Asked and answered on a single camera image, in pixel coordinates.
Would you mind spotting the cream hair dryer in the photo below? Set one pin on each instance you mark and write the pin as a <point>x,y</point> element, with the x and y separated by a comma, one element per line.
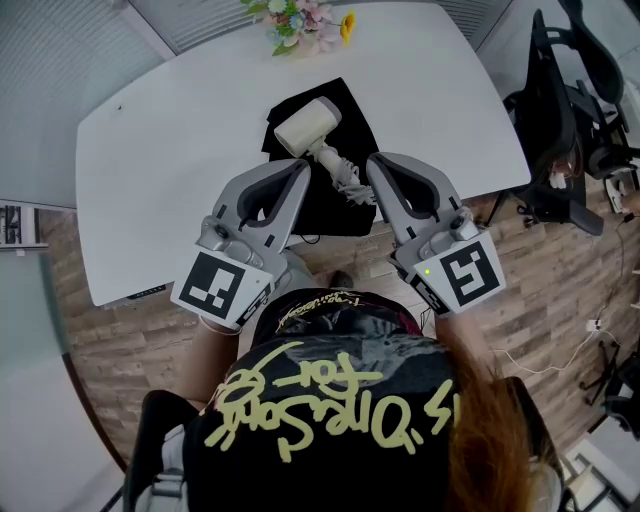
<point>305,127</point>

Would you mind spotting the small white plush toy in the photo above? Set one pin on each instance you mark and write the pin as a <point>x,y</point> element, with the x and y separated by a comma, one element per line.
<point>559,180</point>

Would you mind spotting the person's left forearm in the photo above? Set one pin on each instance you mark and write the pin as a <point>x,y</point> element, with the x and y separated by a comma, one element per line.
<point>212,365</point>

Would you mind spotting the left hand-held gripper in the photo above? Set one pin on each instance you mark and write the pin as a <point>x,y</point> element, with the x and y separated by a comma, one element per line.
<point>215,285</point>

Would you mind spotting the black mesh office chair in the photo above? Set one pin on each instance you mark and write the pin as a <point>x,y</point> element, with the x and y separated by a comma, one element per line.
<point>547,110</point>
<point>600,75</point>

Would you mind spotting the potted artificial flower bouquet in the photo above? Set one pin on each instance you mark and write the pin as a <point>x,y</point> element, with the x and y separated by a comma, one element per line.
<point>295,25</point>

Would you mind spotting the person's right forearm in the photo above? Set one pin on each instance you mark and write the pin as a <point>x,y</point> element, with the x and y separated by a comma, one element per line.
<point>460,340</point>

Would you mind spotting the person's black printed shirt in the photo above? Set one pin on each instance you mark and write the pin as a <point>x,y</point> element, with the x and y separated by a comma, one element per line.
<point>325,440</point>

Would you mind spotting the white power strip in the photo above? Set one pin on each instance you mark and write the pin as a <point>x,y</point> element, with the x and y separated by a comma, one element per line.
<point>594,325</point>

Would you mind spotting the person's right shoe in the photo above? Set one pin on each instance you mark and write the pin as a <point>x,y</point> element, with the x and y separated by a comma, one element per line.
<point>342,279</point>

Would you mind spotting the black fabric bag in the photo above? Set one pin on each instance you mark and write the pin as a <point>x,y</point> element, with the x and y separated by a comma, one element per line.
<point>350,135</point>

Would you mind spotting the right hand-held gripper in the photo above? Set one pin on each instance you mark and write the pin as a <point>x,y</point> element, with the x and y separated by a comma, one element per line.
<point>470,275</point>

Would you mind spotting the small black tripod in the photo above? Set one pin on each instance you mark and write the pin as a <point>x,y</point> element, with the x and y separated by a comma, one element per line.
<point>602,372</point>

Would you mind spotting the black desk control panel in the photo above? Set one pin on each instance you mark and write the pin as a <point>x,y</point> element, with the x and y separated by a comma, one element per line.
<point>146,292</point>

